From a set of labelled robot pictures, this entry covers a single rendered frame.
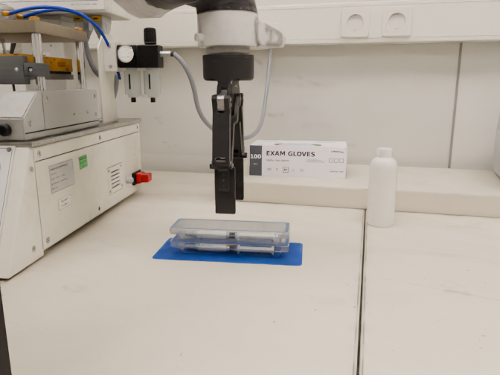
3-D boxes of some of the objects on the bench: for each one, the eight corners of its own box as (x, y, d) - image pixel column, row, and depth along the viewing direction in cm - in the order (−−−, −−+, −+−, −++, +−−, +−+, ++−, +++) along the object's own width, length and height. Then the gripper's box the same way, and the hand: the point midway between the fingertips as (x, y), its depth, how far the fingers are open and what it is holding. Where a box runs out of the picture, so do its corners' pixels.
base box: (14, 187, 118) (7, 120, 114) (156, 191, 114) (153, 121, 110) (-213, 270, 66) (-241, 151, 62) (33, 283, 62) (19, 156, 58)
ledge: (246, 175, 134) (246, 159, 133) (574, 191, 114) (577, 173, 113) (213, 199, 106) (213, 180, 105) (641, 227, 86) (646, 204, 85)
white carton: (257, 166, 123) (257, 138, 121) (344, 169, 119) (346, 140, 117) (248, 175, 111) (248, 144, 109) (346, 178, 107) (347, 146, 105)
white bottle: (385, 230, 84) (390, 151, 81) (361, 224, 88) (365, 148, 84) (398, 223, 88) (403, 148, 85) (374, 219, 91) (379, 146, 88)
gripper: (216, 57, 78) (219, 190, 83) (184, 48, 58) (190, 224, 63) (261, 56, 77) (261, 191, 82) (243, 47, 57) (245, 226, 62)
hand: (230, 189), depth 72 cm, fingers open, 8 cm apart
